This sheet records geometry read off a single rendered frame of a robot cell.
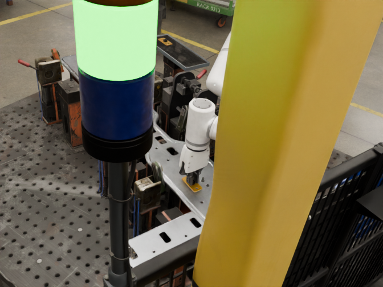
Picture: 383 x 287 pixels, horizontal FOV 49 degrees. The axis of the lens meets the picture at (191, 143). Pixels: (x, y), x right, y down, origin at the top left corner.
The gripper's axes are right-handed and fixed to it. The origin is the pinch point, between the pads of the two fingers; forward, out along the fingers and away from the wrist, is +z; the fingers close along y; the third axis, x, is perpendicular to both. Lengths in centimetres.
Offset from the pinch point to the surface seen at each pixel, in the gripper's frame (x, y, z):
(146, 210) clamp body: -3.2, 17.1, 10.6
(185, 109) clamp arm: -32.0, -18.6, -5.5
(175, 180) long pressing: -5.0, 3.9, 3.5
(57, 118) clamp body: -102, 13, 31
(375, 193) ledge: 58, -4, -40
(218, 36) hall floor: -286, -257, 104
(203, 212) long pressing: 12.9, 4.4, 3.5
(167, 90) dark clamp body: -50, -21, -4
